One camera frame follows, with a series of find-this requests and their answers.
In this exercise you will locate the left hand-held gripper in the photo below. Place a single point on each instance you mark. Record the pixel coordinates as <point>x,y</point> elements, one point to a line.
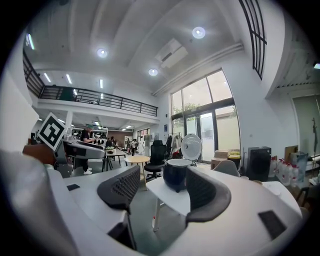
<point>51,131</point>

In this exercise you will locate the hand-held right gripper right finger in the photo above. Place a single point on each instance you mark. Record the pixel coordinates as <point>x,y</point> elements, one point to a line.
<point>207,195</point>

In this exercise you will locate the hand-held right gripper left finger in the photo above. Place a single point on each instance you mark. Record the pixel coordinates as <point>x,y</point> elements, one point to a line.
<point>117,187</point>

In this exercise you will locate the black rice cooker white lid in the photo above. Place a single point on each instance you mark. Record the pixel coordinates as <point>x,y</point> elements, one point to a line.
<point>175,175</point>

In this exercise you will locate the white steamer tray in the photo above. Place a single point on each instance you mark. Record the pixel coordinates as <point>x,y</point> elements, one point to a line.
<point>178,162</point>

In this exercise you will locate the person's left forearm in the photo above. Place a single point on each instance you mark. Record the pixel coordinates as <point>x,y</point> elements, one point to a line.
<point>37,153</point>

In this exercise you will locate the long white work table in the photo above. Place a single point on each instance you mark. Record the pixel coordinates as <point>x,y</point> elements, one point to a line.
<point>115,153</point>

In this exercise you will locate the grey shell chair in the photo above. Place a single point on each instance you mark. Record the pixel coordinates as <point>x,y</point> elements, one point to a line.
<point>227,168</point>

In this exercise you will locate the round wooden table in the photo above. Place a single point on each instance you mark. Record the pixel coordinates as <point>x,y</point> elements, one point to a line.
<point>137,159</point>

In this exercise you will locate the white square table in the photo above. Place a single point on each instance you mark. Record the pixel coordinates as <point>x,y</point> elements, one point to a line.
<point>170,197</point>

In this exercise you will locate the cardboard box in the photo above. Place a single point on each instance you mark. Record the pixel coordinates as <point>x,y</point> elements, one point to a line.
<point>220,156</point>

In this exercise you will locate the yellow lidded bin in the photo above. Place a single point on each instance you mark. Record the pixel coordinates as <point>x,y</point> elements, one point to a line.
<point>234,157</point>

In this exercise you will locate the black office chair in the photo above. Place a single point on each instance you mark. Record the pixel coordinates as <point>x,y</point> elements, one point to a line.
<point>157,152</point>

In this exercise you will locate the black balcony railing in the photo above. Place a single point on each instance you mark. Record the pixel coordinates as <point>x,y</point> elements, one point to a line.
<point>100,98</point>

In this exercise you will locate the clothes rack with garments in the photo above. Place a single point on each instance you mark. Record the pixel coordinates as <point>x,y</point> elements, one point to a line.
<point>175,143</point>

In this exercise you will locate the glass entrance doors and windows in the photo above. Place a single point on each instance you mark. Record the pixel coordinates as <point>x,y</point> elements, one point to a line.
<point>205,117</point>

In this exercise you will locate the row of clear water jugs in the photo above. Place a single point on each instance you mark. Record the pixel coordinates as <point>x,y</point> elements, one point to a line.
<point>285,171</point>

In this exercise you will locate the round ceiling light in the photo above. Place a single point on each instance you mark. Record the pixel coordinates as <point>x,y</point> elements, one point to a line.
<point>198,32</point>
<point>153,72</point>
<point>102,52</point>

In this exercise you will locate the ceiling air conditioner unit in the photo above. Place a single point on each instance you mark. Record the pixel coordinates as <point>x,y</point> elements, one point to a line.
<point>172,53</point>

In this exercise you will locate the black window grille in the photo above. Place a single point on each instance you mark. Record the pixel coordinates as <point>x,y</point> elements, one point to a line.
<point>256,37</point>

